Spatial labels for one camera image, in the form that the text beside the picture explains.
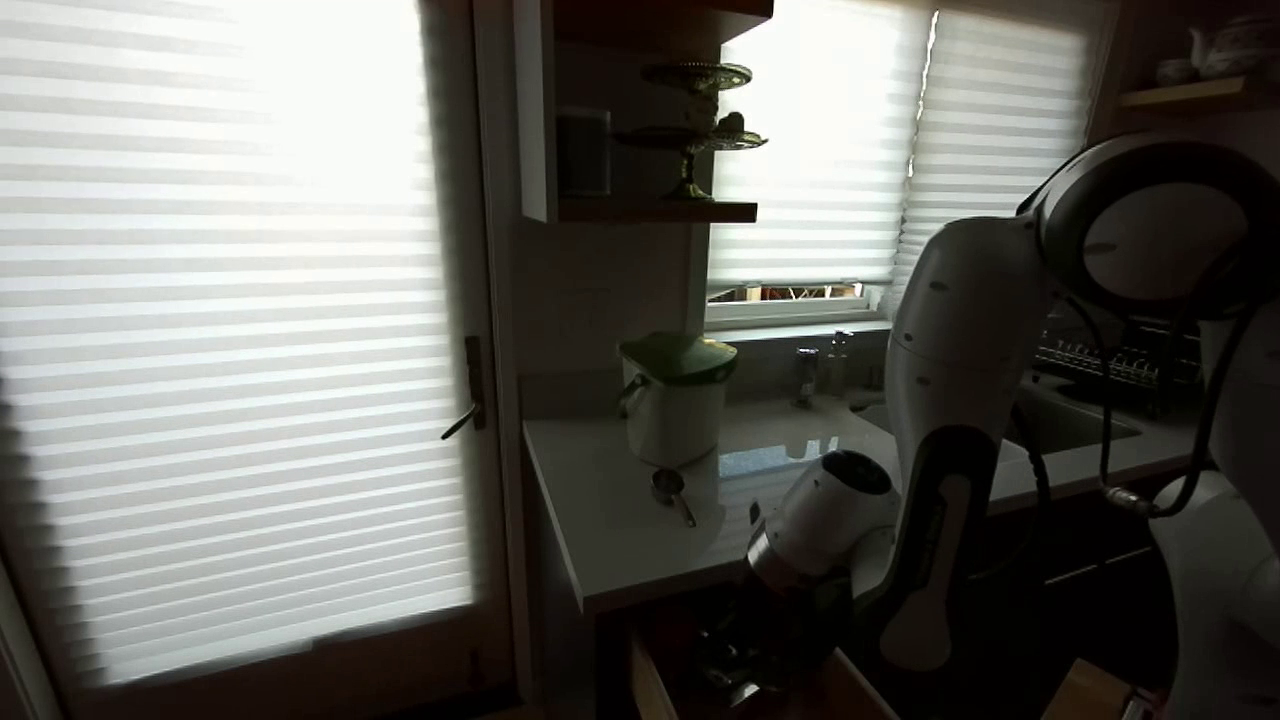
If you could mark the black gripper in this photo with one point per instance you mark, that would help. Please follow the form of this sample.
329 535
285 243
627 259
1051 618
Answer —
786 624

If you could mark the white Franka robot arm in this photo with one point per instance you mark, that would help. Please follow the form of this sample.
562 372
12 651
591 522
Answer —
960 344

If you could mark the wooden kitchen drawer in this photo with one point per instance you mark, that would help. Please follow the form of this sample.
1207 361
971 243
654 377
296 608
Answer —
654 683

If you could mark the grey measuring spoon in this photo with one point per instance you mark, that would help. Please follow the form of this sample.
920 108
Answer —
669 484

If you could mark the white bin with green lid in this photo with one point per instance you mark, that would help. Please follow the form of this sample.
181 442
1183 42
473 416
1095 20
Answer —
675 400

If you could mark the chrome cylinder fixture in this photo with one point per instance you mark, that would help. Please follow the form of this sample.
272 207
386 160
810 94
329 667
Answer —
810 372

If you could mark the glass soap pump dispenser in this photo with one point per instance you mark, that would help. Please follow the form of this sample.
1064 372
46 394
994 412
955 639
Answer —
842 361

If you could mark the white sink basin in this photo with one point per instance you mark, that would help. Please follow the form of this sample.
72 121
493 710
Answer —
1064 420

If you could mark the dish rack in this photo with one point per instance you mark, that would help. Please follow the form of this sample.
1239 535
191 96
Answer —
1113 355

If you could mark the white pleated window blind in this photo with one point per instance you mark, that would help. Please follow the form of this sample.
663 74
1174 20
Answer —
1003 121
813 145

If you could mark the black tiered stand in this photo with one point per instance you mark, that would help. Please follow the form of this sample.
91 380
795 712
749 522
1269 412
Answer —
705 134

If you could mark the dark canister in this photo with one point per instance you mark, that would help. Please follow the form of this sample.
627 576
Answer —
584 153

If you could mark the glass door with blind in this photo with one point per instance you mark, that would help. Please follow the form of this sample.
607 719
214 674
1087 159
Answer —
241 344

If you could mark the dark wooden top shelf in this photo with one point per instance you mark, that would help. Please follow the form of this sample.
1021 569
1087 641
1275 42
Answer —
665 15

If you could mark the small wooden shelf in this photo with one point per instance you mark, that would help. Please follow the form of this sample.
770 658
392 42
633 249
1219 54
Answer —
1184 94

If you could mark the pale teapots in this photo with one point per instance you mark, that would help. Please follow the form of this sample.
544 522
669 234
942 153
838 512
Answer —
1221 44

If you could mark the wooden wall shelf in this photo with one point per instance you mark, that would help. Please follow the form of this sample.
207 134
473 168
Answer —
663 211

